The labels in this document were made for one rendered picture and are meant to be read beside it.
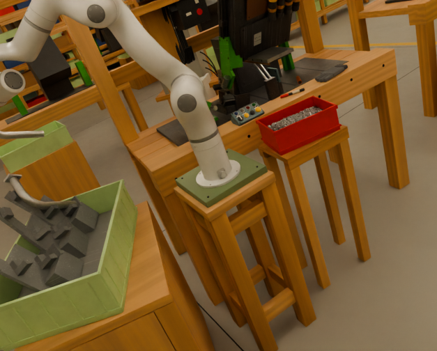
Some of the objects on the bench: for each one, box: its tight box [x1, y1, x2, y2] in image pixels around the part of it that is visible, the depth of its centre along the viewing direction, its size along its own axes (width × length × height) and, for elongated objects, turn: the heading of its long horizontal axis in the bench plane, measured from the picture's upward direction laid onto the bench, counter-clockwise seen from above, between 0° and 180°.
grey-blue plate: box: [267, 68, 284, 94], centre depth 218 cm, size 10×2×14 cm, turn 57°
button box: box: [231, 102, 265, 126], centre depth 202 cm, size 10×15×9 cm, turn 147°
